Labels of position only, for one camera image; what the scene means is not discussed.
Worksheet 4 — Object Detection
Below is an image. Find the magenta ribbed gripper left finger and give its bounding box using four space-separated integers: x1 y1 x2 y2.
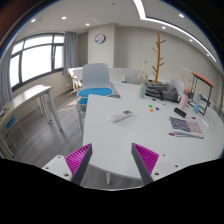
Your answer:
65 144 93 185

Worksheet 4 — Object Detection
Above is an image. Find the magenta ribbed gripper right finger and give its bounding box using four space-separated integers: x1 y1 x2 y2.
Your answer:
131 143 159 185

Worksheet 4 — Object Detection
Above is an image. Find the striped folded towel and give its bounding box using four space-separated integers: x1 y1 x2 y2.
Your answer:
169 117 204 139

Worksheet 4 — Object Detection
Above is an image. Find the white remote control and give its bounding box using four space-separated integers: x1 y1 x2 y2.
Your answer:
110 110 133 122

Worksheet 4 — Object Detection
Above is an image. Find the black rectangular case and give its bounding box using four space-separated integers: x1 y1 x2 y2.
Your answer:
174 107 186 118

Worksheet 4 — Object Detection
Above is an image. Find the grey backpack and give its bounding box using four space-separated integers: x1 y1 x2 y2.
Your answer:
145 82 178 102

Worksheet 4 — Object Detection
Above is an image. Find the pink bottle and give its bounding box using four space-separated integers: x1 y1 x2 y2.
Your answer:
179 94 188 110

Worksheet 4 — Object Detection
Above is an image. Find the light blue bottle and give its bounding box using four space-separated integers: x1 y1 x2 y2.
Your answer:
193 102 200 113

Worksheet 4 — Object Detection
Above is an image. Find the pale green bottle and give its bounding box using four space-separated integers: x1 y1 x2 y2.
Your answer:
139 83 146 98

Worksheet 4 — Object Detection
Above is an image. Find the blue stool under desk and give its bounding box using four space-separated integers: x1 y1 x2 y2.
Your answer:
6 117 26 146

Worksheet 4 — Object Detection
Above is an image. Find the white side desk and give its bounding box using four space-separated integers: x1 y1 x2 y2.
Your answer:
0 85 62 160

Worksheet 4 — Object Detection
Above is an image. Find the white chair with blue cushion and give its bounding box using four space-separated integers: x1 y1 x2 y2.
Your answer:
76 62 115 134

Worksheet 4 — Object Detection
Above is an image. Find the black rack with orange top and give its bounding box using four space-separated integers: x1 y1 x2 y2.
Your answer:
188 72 214 115

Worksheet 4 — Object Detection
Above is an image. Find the wooden coat rack tree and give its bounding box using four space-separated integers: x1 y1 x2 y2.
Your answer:
152 31 166 84

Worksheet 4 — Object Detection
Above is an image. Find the grey window curtain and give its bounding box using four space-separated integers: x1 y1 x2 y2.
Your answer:
63 32 78 75

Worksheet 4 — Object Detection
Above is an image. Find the round wall clock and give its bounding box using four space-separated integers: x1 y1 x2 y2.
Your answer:
95 34 106 44

